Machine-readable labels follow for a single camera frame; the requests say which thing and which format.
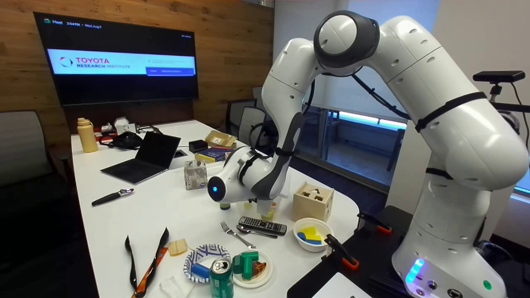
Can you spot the clear plastic container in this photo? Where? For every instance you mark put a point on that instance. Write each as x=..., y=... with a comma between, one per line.
x=263, y=209

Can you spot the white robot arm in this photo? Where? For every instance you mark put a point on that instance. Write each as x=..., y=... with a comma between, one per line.
x=472, y=150

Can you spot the grey office chair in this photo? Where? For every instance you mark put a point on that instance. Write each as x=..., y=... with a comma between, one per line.
x=250, y=127

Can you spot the wooden shape sorter box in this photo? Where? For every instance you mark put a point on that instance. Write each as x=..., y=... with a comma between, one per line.
x=311, y=201

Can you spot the black tv remote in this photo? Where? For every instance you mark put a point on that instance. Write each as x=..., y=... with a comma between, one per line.
x=262, y=226

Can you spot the patterned tissue box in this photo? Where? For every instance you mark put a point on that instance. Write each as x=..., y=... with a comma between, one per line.
x=194, y=175

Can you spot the silver spoon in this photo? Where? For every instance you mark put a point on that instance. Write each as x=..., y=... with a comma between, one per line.
x=257, y=233

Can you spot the silver fork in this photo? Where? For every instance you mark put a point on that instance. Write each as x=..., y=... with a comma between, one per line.
x=233, y=234

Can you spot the white bowl with blocks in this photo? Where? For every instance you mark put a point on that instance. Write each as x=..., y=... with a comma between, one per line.
x=311, y=234

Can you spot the black laptop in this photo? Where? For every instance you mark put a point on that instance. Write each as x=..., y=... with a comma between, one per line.
x=154, y=156

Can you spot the white plate with green blocks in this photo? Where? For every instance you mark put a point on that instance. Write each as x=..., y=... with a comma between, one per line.
x=252, y=271

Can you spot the black orange clamp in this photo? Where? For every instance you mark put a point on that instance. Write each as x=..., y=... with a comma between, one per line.
x=348, y=262

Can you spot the small wooden block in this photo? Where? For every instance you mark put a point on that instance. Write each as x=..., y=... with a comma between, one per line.
x=177, y=248

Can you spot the green soda can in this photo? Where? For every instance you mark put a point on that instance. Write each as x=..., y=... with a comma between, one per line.
x=220, y=279

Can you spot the blue patterned paper plate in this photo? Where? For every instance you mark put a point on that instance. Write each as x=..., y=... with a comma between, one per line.
x=199, y=261

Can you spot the black marker pen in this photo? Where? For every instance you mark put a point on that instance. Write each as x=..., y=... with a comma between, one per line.
x=109, y=198

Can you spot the crumpled white tissue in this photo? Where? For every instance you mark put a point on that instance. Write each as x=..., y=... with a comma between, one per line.
x=175, y=287

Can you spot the tan bottle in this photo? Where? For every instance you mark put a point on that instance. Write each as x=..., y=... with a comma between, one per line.
x=86, y=135

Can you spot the wall tv screen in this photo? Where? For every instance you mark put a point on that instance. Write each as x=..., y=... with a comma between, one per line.
x=96, y=62

